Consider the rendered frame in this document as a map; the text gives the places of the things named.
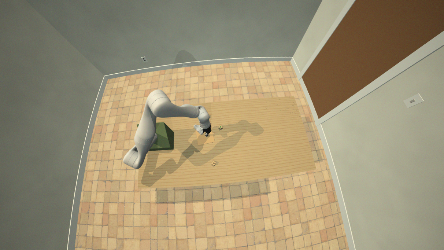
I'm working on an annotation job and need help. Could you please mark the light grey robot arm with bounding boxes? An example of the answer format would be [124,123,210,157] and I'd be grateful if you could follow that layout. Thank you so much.
[123,89,210,169]

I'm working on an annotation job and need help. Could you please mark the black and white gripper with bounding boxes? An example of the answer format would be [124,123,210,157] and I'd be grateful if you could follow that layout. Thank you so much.
[193,121,211,137]

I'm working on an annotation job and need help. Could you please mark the tan flat mat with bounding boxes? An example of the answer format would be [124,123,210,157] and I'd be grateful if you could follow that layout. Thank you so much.
[196,128,215,145]

